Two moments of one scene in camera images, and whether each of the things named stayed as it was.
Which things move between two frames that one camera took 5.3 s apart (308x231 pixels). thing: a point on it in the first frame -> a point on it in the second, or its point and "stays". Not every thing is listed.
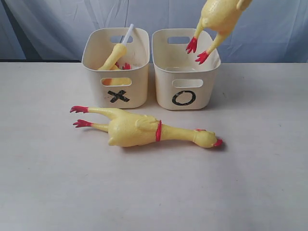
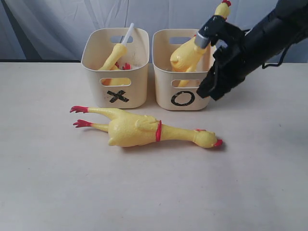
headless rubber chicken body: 118,81 stays
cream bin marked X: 118,88 stays
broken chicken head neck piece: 120,50 stays
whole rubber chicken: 221,16 -> 184,57
